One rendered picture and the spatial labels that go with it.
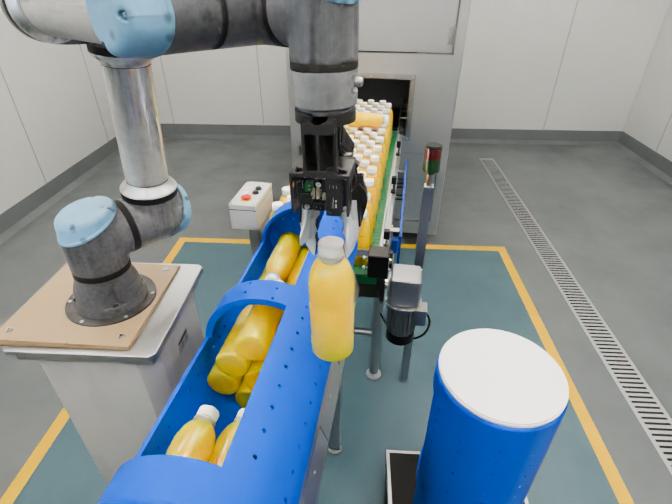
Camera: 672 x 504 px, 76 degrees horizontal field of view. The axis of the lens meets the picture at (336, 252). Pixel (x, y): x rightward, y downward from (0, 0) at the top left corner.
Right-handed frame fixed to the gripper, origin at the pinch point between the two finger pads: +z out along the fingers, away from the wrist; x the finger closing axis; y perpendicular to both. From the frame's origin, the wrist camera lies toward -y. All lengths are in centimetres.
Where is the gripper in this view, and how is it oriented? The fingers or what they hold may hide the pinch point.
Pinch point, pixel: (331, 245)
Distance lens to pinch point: 62.2
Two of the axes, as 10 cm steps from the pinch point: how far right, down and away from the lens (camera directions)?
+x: 9.9, 0.8, -1.4
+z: 0.1, 8.4, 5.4
